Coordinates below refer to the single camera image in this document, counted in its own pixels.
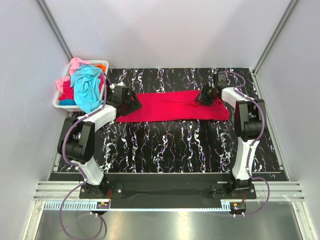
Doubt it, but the electronics board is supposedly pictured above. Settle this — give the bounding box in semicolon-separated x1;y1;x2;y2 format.
96;201;110;209
232;202;246;210

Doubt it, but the light blue t-shirt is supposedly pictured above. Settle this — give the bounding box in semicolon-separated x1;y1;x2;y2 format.
56;64;105;114

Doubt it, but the orange t-shirt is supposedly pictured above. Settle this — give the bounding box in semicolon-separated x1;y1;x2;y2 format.
92;63;107;72

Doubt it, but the red t-shirt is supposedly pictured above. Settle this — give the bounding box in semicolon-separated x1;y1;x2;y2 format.
116;90;230;123

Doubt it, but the white plastic laundry basket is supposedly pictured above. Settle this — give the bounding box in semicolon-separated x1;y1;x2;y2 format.
53;60;109;112

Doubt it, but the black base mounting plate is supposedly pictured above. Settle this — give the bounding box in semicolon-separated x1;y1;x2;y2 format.
79;173;257;211

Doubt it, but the right electronics board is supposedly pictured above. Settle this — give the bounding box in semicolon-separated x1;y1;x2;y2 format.
232;202;246;210

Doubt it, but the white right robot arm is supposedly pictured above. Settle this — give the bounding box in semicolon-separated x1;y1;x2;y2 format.
195;71;267;199

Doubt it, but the left electronics board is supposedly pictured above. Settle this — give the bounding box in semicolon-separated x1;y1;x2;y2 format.
96;201;110;209

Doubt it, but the white slotted cable duct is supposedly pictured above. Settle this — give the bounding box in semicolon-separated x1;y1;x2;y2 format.
43;202;233;211

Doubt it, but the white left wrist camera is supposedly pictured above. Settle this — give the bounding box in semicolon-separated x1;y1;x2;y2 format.
109;81;126;92

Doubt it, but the magenta t-shirt in basket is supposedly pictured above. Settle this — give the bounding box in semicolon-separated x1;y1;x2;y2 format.
59;73;103;106

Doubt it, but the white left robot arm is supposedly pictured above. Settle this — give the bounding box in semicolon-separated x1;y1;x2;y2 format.
57;84;142;198

